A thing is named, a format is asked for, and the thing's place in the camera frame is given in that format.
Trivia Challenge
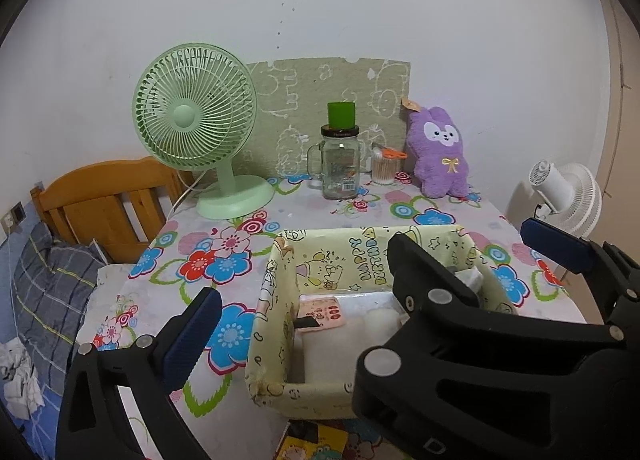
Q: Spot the purple plush rabbit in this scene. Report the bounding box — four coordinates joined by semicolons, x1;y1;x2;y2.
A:
404;104;472;199

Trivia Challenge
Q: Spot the wooden bed headboard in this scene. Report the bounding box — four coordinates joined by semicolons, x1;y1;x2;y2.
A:
31;156;196;265

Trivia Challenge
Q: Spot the yellow cartoon printed storage box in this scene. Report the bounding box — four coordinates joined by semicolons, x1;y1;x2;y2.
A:
244;224;522;422

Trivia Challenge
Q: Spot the wall socket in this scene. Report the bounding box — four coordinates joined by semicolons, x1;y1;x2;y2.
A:
1;201;27;235

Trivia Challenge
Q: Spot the beige wooden cabinet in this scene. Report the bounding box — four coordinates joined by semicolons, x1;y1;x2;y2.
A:
595;0;640;201

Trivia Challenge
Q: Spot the cotton swab container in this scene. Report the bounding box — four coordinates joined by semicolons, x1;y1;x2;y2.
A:
371;142;408;185

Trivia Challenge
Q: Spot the pink patterned card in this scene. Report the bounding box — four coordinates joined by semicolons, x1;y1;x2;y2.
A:
299;296;348;337

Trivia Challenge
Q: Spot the green desk fan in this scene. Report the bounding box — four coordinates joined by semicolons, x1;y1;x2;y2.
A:
132;43;275;221

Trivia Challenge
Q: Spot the colourful cartoon printed packet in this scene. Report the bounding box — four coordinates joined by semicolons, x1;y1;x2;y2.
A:
275;419;406;460

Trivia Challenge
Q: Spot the green printed felt board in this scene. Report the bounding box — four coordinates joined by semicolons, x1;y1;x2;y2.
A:
245;57;412;181

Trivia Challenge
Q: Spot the glass jar mug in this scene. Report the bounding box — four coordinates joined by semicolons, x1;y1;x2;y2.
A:
306;124;362;201

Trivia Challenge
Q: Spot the green plastic cup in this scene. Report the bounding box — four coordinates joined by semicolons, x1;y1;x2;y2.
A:
327;102;357;128

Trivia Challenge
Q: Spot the blue bed sheet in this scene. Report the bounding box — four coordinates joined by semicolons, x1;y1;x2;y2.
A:
0;235;76;460

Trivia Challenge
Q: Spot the white soft pad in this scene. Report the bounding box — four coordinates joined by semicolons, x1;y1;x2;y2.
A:
362;306;403;335

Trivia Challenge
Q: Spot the floral printed tablecloth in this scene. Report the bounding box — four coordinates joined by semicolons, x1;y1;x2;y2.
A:
75;175;588;460

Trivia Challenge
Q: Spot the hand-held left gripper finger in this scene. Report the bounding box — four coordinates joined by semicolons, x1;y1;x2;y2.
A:
55;286;223;460

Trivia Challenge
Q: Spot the grey plaid pillow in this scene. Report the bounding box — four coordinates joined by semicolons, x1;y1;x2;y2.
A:
12;224;108;391

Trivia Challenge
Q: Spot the crumpled white cloth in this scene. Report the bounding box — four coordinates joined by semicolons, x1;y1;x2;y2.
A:
0;340;46;421

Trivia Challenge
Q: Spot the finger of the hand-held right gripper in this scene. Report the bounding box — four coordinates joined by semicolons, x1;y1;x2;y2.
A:
519;217;640;307
351;233;640;460

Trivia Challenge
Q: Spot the white tissue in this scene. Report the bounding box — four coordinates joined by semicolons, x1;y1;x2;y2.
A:
447;264;487;293

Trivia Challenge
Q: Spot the white fan cable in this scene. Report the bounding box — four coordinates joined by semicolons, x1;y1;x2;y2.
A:
167;171;207;223

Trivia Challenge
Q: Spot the white standing fan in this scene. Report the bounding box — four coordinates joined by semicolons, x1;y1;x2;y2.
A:
529;159;603;241

